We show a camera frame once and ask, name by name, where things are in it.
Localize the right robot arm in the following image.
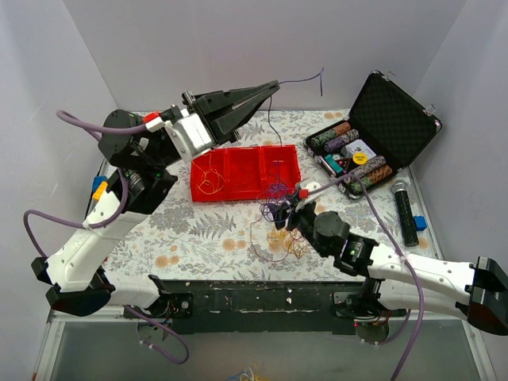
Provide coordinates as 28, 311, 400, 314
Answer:
267, 202, 507, 336

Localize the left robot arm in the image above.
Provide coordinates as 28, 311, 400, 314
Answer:
31, 80, 280, 318

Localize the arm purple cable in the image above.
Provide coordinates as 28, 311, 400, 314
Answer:
22, 110, 191, 364
307, 174, 425, 381

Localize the red plastic bin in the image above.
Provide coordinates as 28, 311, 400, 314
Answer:
225, 147, 262, 201
190, 149, 228, 202
260, 144, 301, 195

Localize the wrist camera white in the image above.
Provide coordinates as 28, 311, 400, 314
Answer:
295, 179, 321, 211
143, 105, 215, 163

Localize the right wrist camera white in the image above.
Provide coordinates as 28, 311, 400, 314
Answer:
295, 179, 321, 211

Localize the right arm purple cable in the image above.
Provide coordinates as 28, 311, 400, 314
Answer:
307, 174, 425, 381

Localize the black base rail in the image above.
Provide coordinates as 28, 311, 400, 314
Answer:
155, 279, 385, 335

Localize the red plastic bin left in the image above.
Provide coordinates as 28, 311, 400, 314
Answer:
190, 149, 228, 202

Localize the black poker chip case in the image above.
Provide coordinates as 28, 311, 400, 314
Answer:
304, 71, 442, 199

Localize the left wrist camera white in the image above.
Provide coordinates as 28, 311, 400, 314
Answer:
143, 105, 215, 163

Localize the red plastic bin right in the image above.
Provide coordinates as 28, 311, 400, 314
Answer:
260, 144, 301, 195

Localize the yellow toy brick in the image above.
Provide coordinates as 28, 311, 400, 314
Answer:
92, 181, 108, 201

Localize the blue toy brick left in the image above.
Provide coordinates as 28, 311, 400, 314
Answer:
92, 175, 107, 193

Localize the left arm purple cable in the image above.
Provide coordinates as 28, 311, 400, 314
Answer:
22, 110, 191, 364

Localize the blue toy block right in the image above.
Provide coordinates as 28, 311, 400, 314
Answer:
414, 215, 428, 232

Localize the red plastic bin middle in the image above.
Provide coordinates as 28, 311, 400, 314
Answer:
225, 147, 262, 201

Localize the black microphone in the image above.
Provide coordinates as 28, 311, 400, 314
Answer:
391, 180, 419, 247

